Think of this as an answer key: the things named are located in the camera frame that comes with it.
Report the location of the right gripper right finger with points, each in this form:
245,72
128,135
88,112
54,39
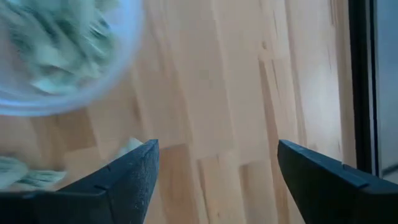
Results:
326,193

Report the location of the green white stevia packet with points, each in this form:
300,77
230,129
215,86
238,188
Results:
53,74
28,177
25,31
93,28
132,146

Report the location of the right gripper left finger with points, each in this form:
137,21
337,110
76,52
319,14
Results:
118,186

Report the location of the black aluminium table frame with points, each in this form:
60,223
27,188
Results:
360,93

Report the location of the clear plastic cup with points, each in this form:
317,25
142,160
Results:
124,77

